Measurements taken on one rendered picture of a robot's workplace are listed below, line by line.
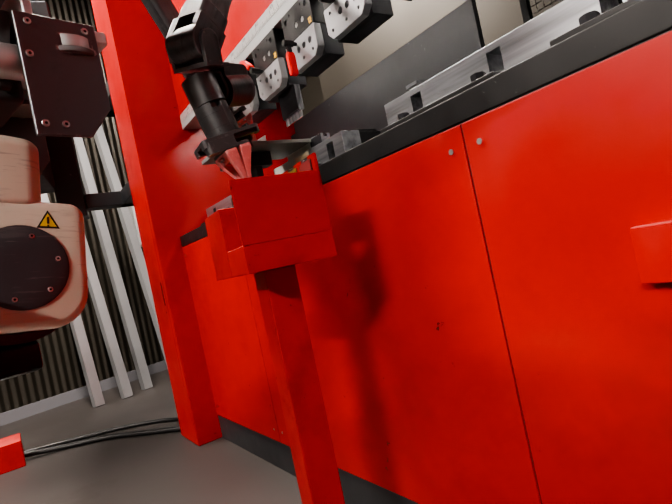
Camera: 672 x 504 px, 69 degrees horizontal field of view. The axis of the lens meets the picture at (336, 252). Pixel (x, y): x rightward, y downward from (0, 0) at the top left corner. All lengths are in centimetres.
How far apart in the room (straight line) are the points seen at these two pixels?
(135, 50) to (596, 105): 200
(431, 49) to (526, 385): 124
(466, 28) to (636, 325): 119
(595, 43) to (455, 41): 104
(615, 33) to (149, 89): 194
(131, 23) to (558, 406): 218
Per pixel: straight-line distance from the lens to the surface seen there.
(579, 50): 74
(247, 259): 78
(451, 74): 103
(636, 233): 69
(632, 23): 72
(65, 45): 79
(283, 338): 87
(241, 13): 175
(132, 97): 232
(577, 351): 79
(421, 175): 91
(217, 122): 84
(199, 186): 227
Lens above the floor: 66
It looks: level
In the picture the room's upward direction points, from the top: 12 degrees counter-clockwise
